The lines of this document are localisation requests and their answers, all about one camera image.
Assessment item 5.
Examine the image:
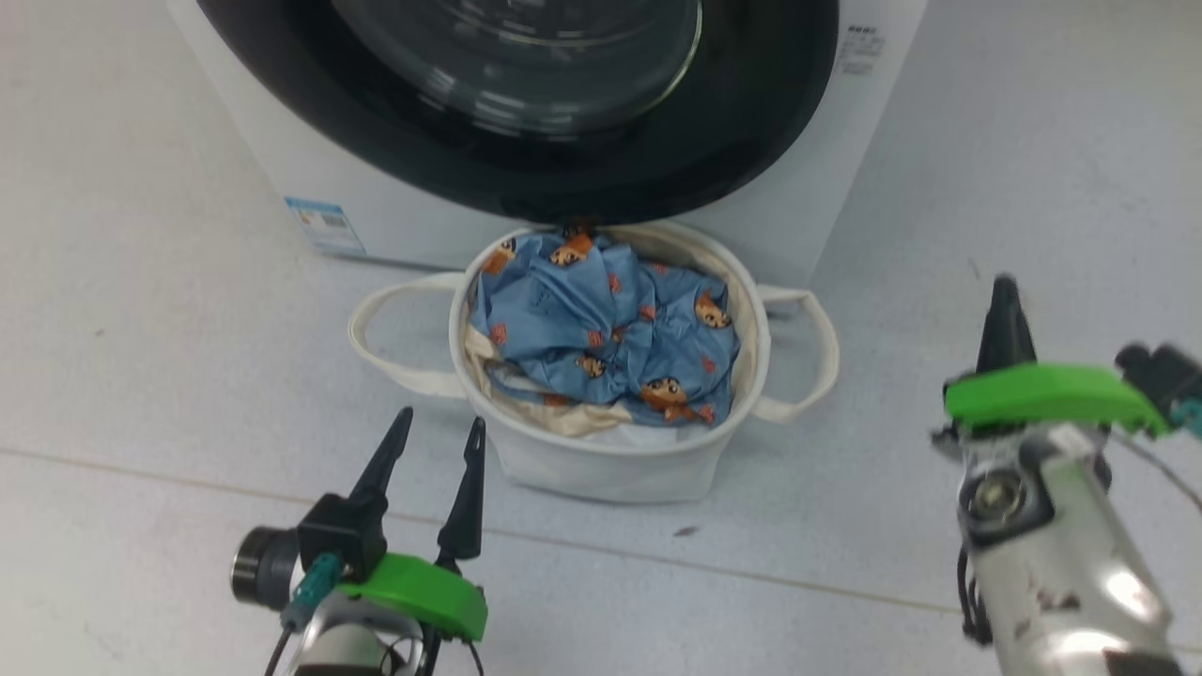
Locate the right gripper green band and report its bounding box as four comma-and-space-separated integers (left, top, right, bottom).
930, 275, 1170, 547

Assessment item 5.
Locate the blue energy label sticker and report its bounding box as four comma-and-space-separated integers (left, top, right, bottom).
285, 195, 367, 256

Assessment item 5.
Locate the printed text label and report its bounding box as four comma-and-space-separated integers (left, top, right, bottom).
836, 23, 888, 78

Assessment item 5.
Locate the black-rimmed glass washer door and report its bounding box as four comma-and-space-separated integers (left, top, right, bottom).
193, 0, 841, 226

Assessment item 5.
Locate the left camera cable teal plug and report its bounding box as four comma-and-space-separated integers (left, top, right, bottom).
266, 552, 345, 676

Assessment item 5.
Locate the white front-load washing machine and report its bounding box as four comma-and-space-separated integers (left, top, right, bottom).
164, 0, 931, 287

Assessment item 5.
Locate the beige cloth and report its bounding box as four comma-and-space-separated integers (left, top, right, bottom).
465, 324, 632, 438

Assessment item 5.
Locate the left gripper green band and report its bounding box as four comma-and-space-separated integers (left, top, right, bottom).
338, 407, 489, 644

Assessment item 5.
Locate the white canvas laundry basket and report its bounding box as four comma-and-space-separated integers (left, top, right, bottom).
347, 221, 841, 505

